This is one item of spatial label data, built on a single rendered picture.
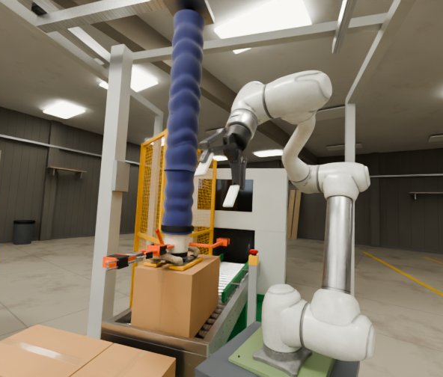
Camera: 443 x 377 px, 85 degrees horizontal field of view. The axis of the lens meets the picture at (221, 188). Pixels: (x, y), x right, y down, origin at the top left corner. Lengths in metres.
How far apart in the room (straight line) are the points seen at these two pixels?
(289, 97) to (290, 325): 0.78
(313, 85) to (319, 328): 0.77
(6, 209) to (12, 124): 2.56
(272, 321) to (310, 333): 0.14
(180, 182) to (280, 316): 1.04
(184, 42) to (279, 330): 1.82
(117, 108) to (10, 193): 7.15
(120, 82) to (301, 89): 2.38
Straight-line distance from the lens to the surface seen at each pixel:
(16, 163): 9.64
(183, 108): 1.78
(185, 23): 2.09
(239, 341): 1.31
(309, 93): 0.70
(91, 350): 1.74
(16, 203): 9.61
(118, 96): 2.84
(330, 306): 1.00
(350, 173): 1.13
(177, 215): 1.66
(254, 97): 0.76
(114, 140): 2.70
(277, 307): 1.04
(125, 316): 1.97
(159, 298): 1.67
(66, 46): 3.71
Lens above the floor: 1.36
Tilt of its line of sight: 4 degrees up
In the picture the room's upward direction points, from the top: 3 degrees clockwise
